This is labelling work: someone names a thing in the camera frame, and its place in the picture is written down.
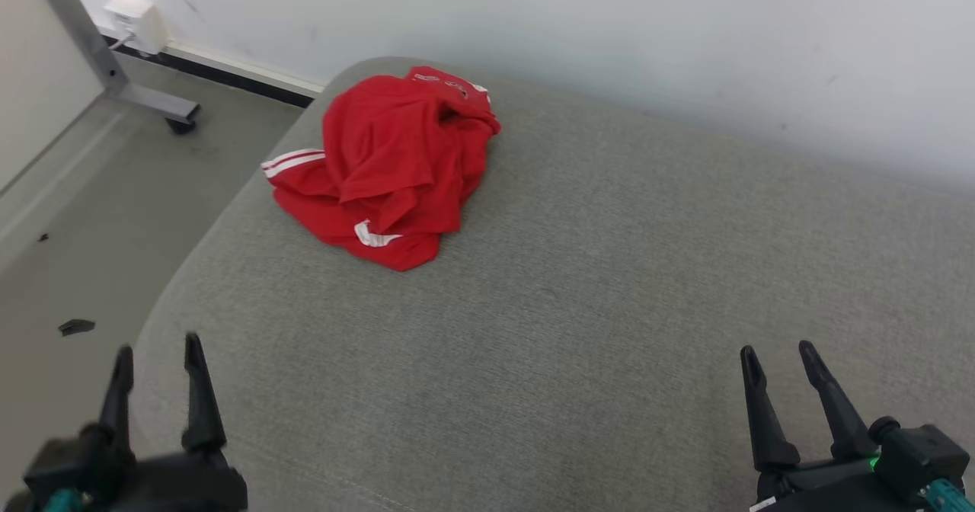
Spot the white wall socket box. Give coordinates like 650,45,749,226
103,0,168,56

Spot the beige partition panel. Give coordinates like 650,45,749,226
0,0,105,193

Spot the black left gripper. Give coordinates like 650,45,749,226
84,332,248,512

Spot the white and black skirting board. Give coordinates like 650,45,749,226
95,24,327,109

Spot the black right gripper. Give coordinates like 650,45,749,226
740,340,926,512

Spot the red garment with white sleeves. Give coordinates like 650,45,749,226
261,65,502,273

